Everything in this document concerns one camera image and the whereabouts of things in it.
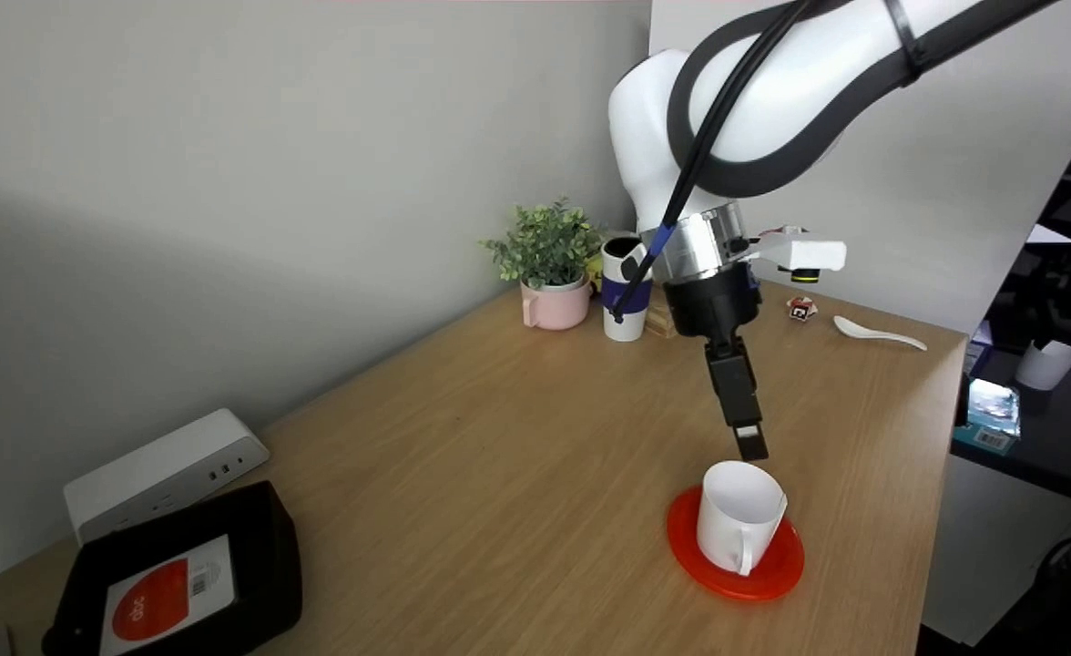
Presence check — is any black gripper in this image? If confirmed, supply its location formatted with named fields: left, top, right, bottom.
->
left=668, top=267, right=770, bottom=458

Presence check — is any white ceramic mug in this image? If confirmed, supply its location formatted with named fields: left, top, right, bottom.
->
left=697, top=458, right=787, bottom=574

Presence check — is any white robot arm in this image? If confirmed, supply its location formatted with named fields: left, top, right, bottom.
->
left=610, top=0, right=1052, bottom=458

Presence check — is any small red plate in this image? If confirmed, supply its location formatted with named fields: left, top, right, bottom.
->
left=668, top=488, right=804, bottom=606

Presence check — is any small red white toy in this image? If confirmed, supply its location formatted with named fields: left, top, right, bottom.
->
left=782, top=294, right=820, bottom=321

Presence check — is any white ceramic spoon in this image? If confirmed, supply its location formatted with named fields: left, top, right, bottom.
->
left=832, top=312, right=928, bottom=353

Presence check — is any white cup with blue sleeve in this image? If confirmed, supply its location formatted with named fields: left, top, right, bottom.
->
left=601, top=234, right=652, bottom=342

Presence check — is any green plant in pink pot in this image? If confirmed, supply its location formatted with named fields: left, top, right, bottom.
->
left=486, top=201, right=601, bottom=331

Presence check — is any white rectangular speaker box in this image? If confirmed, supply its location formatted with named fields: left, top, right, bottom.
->
left=62, top=407, right=269, bottom=542

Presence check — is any black case with red label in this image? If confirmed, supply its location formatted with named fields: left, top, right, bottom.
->
left=40, top=480, right=301, bottom=656

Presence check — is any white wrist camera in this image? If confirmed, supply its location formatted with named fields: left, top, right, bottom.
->
left=758, top=229, right=849, bottom=285

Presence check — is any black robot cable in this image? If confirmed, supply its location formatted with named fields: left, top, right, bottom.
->
left=624, top=0, right=1056, bottom=293

